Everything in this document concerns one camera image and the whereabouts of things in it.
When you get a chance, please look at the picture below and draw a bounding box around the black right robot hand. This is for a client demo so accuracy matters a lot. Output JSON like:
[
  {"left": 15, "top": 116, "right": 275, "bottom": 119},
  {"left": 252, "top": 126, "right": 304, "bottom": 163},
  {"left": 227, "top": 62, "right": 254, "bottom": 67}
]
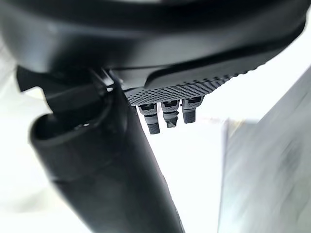
[{"left": 0, "top": 0, "right": 310, "bottom": 233}]

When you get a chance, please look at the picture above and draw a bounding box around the grey cabinet panel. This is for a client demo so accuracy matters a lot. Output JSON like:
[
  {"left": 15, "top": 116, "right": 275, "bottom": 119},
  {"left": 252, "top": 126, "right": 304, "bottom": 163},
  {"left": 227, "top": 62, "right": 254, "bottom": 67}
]
[{"left": 217, "top": 69, "right": 311, "bottom": 233}]

